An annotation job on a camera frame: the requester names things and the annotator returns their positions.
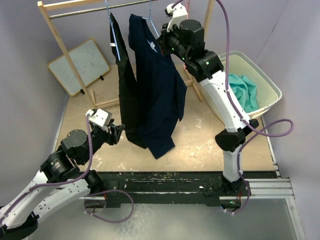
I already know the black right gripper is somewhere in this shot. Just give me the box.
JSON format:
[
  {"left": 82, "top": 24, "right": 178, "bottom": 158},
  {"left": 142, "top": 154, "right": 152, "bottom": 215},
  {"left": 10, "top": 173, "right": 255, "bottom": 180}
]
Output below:
[{"left": 158, "top": 20, "right": 191, "bottom": 63}]

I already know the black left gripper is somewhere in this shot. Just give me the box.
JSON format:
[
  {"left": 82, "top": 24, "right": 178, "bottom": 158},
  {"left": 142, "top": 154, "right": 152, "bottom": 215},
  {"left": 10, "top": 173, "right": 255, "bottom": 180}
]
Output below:
[{"left": 79, "top": 118, "right": 125, "bottom": 164}]

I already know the pink wire hanger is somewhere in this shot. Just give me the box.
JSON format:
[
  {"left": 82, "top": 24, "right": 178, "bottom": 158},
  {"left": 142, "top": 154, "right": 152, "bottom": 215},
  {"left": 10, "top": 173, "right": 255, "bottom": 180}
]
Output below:
[{"left": 183, "top": 0, "right": 191, "bottom": 71}]

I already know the navy blue t shirt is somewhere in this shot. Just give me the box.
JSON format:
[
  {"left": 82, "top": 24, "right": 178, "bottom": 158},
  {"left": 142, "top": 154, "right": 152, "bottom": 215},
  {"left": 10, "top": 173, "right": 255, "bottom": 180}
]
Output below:
[{"left": 128, "top": 14, "right": 187, "bottom": 159}]

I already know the teal t shirt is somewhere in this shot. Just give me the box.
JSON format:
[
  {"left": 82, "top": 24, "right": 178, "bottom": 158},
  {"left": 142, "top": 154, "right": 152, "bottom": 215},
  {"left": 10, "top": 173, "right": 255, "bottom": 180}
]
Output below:
[{"left": 228, "top": 74, "right": 259, "bottom": 113}]

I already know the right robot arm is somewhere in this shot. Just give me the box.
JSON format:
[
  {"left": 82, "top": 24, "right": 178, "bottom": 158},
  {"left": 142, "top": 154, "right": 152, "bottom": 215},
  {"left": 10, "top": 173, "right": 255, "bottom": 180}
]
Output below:
[{"left": 157, "top": 19, "right": 259, "bottom": 196}]

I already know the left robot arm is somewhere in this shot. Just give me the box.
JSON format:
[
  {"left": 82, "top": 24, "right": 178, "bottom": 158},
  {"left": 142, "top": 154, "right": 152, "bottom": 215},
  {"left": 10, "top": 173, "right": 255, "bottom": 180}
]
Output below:
[{"left": 0, "top": 123, "right": 125, "bottom": 240}]

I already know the light blue hanger right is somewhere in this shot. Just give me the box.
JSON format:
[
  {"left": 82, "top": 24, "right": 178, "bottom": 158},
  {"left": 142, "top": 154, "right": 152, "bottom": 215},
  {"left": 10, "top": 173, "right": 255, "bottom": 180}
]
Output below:
[{"left": 142, "top": 0, "right": 160, "bottom": 53}]

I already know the light blue hanger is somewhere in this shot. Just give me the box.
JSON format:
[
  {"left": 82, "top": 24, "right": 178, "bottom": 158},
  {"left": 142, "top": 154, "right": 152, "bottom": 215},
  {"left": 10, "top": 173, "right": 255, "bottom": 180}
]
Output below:
[
  {"left": 104, "top": 0, "right": 121, "bottom": 61},
  {"left": 142, "top": 0, "right": 160, "bottom": 53}
]

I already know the light blue hanger left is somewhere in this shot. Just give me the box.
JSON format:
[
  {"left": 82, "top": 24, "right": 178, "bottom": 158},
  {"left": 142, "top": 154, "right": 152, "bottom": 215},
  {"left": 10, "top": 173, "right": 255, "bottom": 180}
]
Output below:
[{"left": 104, "top": 0, "right": 121, "bottom": 61}]

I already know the wooden clothes rack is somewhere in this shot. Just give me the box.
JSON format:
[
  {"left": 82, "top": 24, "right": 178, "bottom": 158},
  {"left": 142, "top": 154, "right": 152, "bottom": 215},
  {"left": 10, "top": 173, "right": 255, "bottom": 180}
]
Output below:
[{"left": 37, "top": 0, "right": 216, "bottom": 108}]

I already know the black hanging garment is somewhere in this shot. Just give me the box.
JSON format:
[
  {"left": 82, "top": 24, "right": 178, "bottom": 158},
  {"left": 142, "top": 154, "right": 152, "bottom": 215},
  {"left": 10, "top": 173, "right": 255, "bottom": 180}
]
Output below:
[{"left": 109, "top": 13, "right": 147, "bottom": 149}]

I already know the cream perforated laundry basket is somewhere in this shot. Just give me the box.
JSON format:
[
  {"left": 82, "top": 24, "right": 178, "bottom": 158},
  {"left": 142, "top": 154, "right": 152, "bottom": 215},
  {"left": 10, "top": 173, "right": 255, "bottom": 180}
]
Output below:
[{"left": 200, "top": 51, "right": 282, "bottom": 132}]

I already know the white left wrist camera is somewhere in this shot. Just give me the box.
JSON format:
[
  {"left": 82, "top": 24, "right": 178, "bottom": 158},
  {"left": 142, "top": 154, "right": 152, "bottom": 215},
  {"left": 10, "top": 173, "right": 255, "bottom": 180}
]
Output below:
[{"left": 85, "top": 108, "right": 113, "bottom": 132}]

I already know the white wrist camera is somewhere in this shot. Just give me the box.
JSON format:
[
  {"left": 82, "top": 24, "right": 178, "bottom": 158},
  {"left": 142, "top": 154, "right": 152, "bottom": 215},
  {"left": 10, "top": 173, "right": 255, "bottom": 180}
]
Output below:
[
  {"left": 164, "top": 3, "right": 188, "bottom": 33},
  {"left": 85, "top": 108, "right": 113, "bottom": 132}
]

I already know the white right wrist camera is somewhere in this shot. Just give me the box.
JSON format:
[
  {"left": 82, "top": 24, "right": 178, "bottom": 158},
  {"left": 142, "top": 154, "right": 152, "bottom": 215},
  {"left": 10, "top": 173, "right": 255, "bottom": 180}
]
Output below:
[{"left": 164, "top": 3, "right": 188, "bottom": 33}]

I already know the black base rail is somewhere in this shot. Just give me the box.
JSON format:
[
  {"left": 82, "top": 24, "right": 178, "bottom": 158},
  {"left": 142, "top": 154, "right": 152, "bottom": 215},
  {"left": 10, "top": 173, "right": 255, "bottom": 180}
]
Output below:
[{"left": 85, "top": 170, "right": 249, "bottom": 208}]

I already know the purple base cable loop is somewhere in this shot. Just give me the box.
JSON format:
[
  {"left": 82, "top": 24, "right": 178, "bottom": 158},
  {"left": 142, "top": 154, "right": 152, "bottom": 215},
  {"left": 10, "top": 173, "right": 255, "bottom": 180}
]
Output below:
[{"left": 83, "top": 188, "right": 135, "bottom": 223}]

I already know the small whiteboard yellow frame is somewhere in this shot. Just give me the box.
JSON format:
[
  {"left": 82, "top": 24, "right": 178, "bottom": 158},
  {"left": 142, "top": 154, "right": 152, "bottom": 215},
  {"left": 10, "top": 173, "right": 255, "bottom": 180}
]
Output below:
[{"left": 48, "top": 39, "right": 110, "bottom": 96}]

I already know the aluminium frame rail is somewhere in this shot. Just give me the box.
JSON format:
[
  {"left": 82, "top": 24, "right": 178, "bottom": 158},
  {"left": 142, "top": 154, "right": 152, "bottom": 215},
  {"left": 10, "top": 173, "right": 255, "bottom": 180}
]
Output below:
[{"left": 17, "top": 174, "right": 308, "bottom": 240}]

